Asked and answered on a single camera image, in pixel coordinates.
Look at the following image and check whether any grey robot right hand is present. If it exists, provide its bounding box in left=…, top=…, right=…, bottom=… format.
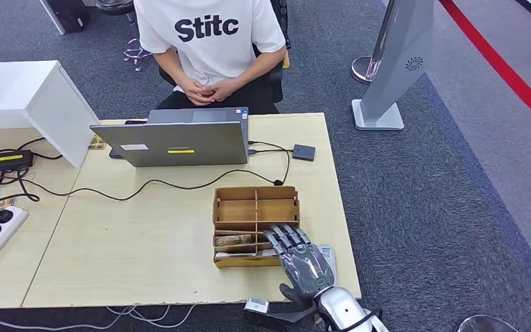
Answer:
left=263, top=223, right=336, bottom=308

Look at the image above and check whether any person's right hand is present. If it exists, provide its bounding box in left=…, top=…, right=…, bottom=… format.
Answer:
left=179, top=76, right=214, bottom=108

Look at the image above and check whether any person's left hand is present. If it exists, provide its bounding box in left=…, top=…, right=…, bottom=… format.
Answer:
left=204, top=78, right=239, bottom=103

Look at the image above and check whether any white ID card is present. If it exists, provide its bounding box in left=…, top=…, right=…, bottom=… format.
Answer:
left=317, top=244, right=338, bottom=279

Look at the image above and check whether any person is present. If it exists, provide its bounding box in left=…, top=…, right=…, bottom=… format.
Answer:
left=133, top=0, right=290, bottom=116

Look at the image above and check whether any wooden card organizer box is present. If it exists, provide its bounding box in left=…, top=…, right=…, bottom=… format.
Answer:
left=212, top=185, right=301, bottom=270

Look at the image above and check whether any black card reader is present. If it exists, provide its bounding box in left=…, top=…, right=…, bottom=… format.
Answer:
left=291, top=143, right=317, bottom=163

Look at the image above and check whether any grey laptop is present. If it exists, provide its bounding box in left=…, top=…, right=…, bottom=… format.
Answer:
left=89, top=107, right=251, bottom=169

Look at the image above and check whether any black round stool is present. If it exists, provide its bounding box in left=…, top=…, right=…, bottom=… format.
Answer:
left=95, top=0, right=137, bottom=25

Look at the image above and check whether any black cabinet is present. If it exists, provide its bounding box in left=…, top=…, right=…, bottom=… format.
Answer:
left=38, top=0, right=92, bottom=36

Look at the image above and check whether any white desk shelf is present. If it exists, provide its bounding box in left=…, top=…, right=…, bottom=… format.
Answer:
left=0, top=59, right=101, bottom=169

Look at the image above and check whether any grey kiosk stand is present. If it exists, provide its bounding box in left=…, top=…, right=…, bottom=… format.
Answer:
left=351, top=0, right=435, bottom=132

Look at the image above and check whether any black power adapter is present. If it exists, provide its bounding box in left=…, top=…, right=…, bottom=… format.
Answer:
left=0, top=149, right=35, bottom=176

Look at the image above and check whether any black card reader cable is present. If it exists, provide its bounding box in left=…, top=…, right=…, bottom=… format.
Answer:
left=248, top=147, right=294, bottom=156

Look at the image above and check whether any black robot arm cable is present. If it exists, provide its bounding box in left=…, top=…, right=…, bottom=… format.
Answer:
left=326, top=307, right=385, bottom=332

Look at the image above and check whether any chrome wire stool base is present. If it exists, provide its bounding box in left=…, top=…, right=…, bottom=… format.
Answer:
left=122, top=37, right=153, bottom=73

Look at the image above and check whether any black laptop power cable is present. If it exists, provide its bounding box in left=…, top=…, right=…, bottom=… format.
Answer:
left=15, top=140, right=292, bottom=204

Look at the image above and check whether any white cable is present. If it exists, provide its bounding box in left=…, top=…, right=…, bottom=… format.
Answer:
left=0, top=305, right=137, bottom=332
left=105, top=304, right=198, bottom=330

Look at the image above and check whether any chrome stanchion post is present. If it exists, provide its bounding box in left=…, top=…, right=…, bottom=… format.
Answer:
left=351, top=0, right=402, bottom=86

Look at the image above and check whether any black adapter mains cable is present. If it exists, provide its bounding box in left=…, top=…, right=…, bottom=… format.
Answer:
left=0, top=136, right=64, bottom=191

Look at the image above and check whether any black plug cable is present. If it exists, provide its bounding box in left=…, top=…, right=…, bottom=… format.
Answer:
left=0, top=192, right=41, bottom=216

